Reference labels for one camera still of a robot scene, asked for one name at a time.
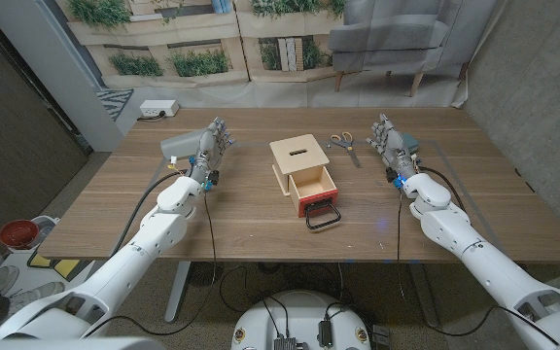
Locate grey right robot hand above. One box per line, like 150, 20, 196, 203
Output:
366, 113, 420, 189

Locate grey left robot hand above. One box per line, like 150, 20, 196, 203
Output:
190, 116, 236, 192

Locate grey scissors with yellow handles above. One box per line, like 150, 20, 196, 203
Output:
326, 131, 362, 169

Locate teal hinged tin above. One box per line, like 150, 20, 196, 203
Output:
401, 132, 421, 153

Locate grey cylindrical speaker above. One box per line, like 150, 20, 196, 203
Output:
159, 127, 208, 160

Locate grey tape outline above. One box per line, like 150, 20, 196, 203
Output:
109, 139, 512, 263

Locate white power strip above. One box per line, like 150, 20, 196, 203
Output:
139, 99, 181, 120

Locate wooden box with slot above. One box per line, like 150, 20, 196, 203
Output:
268, 133, 331, 197

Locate printed backdrop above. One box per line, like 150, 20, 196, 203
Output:
55, 0, 508, 109

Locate zigzag patterned rug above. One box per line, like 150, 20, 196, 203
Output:
95, 87, 135, 123

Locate black round floor device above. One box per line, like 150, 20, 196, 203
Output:
188, 261, 219, 288

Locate white table leg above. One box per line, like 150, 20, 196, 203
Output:
164, 261, 193, 324

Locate grey table leg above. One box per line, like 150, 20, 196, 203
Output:
408, 262, 440, 328

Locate yellow black floor marker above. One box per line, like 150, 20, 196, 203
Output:
26, 250, 91, 282

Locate black floor box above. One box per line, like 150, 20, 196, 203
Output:
371, 324, 392, 349

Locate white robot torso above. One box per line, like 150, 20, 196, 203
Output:
230, 290, 372, 350

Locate dark brown door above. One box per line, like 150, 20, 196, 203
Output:
0, 4, 91, 254

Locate black adapter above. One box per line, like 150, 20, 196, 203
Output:
317, 319, 333, 349

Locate red bowl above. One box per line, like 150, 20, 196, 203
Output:
0, 219, 41, 250

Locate grey white sneaker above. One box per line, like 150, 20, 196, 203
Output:
5, 280, 66, 317

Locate white robot body edge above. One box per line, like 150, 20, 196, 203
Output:
0, 336, 167, 350

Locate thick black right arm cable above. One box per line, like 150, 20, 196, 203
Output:
418, 165, 560, 346

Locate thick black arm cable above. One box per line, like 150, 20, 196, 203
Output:
418, 165, 560, 346
109, 168, 189, 258

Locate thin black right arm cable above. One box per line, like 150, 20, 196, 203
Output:
395, 189, 407, 302

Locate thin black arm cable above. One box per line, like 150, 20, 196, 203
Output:
395, 189, 407, 302
83, 192, 219, 339

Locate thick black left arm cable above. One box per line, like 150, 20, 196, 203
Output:
109, 168, 189, 258

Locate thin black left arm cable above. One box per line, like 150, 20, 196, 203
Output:
83, 192, 219, 339

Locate black floor cable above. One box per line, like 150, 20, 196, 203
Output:
219, 264, 262, 315

